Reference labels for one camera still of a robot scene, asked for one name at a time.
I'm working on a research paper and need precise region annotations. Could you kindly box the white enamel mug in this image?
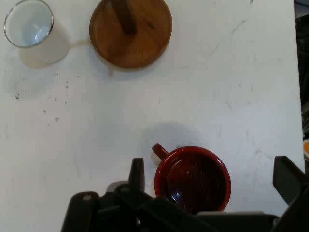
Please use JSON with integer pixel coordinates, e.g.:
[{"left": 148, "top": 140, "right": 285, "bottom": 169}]
[{"left": 3, "top": 0, "right": 71, "bottom": 68}]

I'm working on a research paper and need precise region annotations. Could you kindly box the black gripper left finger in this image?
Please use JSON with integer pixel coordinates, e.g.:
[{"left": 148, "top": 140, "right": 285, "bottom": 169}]
[{"left": 60, "top": 158, "right": 201, "bottom": 232}]

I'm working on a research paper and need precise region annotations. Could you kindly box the red enamel mug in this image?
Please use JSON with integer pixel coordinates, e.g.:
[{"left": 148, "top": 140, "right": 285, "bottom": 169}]
[{"left": 151, "top": 143, "right": 232, "bottom": 215}]

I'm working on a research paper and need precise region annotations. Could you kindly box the wooden mug tree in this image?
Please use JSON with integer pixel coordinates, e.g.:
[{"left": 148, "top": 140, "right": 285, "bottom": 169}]
[{"left": 88, "top": 0, "right": 173, "bottom": 70}]

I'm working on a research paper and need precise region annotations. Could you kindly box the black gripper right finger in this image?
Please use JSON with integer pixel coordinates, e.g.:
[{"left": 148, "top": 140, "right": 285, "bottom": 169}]
[{"left": 270, "top": 156, "right": 309, "bottom": 232}]

